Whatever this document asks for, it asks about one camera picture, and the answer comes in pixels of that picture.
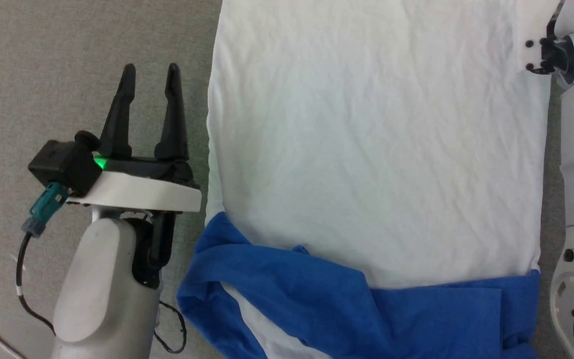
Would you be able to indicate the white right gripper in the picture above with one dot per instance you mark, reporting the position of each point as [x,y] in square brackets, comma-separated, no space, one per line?
[533,55]

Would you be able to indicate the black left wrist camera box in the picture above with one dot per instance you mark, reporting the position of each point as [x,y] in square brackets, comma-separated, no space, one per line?
[65,162]

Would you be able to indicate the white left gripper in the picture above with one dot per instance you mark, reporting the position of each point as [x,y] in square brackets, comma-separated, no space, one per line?
[142,192]

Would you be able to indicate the blue and white shirt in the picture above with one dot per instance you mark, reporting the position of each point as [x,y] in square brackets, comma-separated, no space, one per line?
[366,124]

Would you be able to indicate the grey fabric sofa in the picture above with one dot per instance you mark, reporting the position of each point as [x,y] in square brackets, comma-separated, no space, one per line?
[18,75]

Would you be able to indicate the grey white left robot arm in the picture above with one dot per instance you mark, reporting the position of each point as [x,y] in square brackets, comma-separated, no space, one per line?
[97,279]

